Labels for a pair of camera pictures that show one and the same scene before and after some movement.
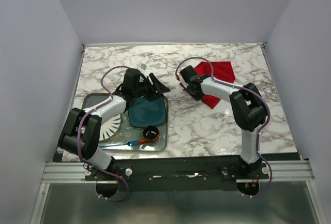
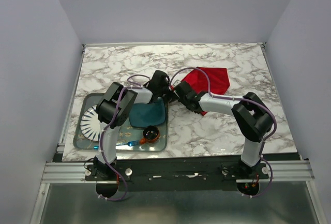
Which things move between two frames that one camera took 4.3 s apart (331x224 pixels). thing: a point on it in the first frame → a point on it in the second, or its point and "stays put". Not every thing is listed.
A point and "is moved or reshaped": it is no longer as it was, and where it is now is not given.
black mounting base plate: [147, 172] stays put
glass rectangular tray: [127, 133] stays put
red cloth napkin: [223, 71] is moved or reshaped
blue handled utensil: [132, 143] stays put
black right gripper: [196, 98] → [182, 101]
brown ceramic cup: [150, 133] stays put
